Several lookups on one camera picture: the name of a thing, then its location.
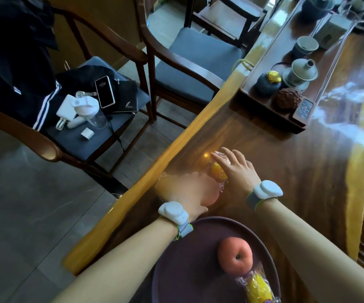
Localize person's right hand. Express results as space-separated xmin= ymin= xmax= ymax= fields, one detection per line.
xmin=211 ymin=148 xmax=262 ymax=197

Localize person's left hand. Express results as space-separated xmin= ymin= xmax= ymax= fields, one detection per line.
xmin=154 ymin=173 xmax=216 ymax=222

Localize plastic-wrapped orange fruit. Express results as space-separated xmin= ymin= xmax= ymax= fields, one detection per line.
xmin=208 ymin=151 xmax=230 ymax=192

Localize pink apple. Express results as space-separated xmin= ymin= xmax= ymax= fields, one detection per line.
xmin=201 ymin=175 xmax=221 ymax=207
xmin=217 ymin=237 xmax=253 ymax=275

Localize person's left forearm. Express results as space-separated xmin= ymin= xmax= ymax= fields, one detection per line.
xmin=52 ymin=217 xmax=182 ymax=303

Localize person's right forearm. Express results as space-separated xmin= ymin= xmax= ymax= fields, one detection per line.
xmin=258 ymin=198 xmax=364 ymax=303

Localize white wrist tracker grey band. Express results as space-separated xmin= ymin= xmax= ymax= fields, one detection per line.
xmin=246 ymin=180 xmax=284 ymax=212
xmin=158 ymin=201 xmax=194 ymax=242

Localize round purple plate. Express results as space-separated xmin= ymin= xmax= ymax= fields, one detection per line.
xmin=152 ymin=216 xmax=281 ymax=303

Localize long dark wooden tea tray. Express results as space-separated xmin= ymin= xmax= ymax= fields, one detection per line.
xmin=229 ymin=11 xmax=360 ymax=135

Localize brown lotus-shaped ornament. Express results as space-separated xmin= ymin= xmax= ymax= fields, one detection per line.
xmin=272 ymin=88 xmax=303 ymax=111

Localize dark blue jar gold lid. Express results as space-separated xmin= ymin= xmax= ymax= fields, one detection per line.
xmin=256 ymin=70 xmax=283 ymax=97

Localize plastic-wrapped yellow fruit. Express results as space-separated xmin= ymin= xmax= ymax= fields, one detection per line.
xmin=235 ymin=264 xmax=282 ymax=303

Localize blue-grey seat cushion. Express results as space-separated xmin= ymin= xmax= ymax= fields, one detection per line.
xmin=154 ymin=27 xmax=243 ymax=105
xmin=44 ymin=56 xmax=151 ymax=162

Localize wooden armchair empty cushion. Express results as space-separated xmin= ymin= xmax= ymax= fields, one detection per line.
xmin=134 ymin=0 xmax=243 ymax=130

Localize grey lidded gaiwan cup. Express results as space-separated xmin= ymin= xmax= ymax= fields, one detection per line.
xmin=282 ymin=58 xmax=319 ymax=92

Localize black notebook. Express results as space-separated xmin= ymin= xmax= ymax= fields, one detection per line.
xmin=112 ymin=80 xmax=139 ymax=114

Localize clear glass cup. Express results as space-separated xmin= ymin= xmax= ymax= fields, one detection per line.
xmin=89 ymin=110 xmax=109 ymax=130

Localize grey teacup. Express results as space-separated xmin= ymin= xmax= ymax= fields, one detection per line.
xmin=292 ymin=36 xmax=320 ymax=59

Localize black smartphone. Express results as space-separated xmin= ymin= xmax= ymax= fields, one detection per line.
xmin=94 ymin=75 xmax=116 ymax=109

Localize dark wooden chair bare seat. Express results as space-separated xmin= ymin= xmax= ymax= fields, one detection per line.
xmin=183 ymin=0 xmax=268 ymax=48

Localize silver wristwatch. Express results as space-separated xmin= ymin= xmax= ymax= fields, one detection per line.
xmin=74 ymin=90 xmax=99 ymax=99

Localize grey-green cardboard box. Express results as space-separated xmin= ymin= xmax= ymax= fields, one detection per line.
xmin=313 ymin=12 xmax=356 ymax=49

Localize white power charger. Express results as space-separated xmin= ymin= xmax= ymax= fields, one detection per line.
xmin=55 ymin=95 xmax=79 ymax=130

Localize wooden armchair with belongings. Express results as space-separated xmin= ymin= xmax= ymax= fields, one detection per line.
xmin=0 ymin=5 xmax=155 ymax=190

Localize dark ceramic teapot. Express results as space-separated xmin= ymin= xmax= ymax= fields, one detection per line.
xmin=301 ymin=0 xmax=338 ymax=23

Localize clear glass pitcher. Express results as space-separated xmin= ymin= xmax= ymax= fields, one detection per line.
xmin=337 ymin=0 xmax=364 ymax=27

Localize black jacket white stripes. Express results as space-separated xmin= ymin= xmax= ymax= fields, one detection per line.
xmin=0 ymin=0 xmax=116 ymax=133

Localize beige hose loop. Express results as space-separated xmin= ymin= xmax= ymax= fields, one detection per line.
xmin=232 ymin=58 xmax=256 ymax=72

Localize black cable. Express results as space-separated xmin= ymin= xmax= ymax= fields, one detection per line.
xmin=106 ymin=113 xmax=129 ymax=152

